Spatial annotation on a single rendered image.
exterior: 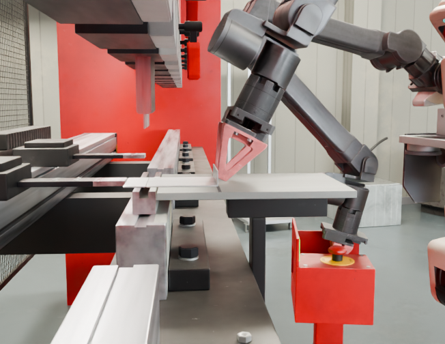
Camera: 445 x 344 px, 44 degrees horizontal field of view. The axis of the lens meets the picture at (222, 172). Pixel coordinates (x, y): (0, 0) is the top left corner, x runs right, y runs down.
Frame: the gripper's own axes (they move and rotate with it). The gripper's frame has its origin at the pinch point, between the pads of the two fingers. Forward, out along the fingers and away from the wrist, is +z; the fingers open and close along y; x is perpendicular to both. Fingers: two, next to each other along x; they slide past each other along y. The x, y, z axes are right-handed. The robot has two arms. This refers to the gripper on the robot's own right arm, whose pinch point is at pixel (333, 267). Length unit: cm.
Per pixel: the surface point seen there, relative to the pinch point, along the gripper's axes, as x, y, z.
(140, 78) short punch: 53, 41, -31
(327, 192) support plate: 53, 14, -23
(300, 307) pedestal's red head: 14.9, 7.1, 6.2
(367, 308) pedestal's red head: 14.9, -6.0, 2.6
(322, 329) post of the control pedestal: 7.9, 0.0, 12.1
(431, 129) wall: -488, -154, -52
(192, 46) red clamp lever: 32, 39, -38
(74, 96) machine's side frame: -157, 123, -12
